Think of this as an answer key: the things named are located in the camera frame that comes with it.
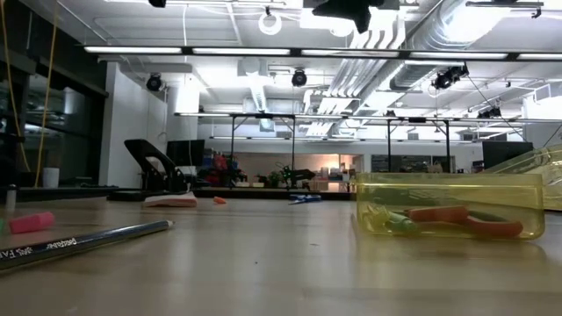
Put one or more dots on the yellow transparent pencil case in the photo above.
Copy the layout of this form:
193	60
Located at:
448	188

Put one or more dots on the teal pen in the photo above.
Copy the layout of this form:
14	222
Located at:
401	223

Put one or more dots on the pink sticky note pad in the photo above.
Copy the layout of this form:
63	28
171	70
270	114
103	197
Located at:
171	202

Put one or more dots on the black pencil pink eraser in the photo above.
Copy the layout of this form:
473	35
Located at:
88	242

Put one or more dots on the green eraser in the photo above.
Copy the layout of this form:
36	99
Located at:
2	225

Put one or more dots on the black green robot arm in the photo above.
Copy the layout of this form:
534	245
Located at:
298	174

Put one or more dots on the white LED light bar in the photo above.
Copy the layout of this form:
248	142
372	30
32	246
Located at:
458	55
351	53
131	50
241	51
540	56

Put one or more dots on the black ceiling spotlight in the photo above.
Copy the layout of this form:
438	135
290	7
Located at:
448	77
299	78
154	82

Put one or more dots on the black wide screen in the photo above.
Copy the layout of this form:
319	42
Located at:
507	154

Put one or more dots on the person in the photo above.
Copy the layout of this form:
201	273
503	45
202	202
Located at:
221	169

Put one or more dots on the black computer monitor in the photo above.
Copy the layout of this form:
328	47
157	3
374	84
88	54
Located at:
185	152

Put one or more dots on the black hole punch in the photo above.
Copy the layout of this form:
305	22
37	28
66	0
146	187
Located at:
164	180

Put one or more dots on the white cup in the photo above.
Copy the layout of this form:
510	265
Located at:
51	177

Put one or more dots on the silver ventilation duct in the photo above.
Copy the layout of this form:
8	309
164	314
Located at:
439	35

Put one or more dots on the black metal rack frame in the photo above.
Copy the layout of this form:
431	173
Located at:
232	149
389	145

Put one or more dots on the black aluminium table frame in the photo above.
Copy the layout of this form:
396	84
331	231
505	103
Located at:
254	193

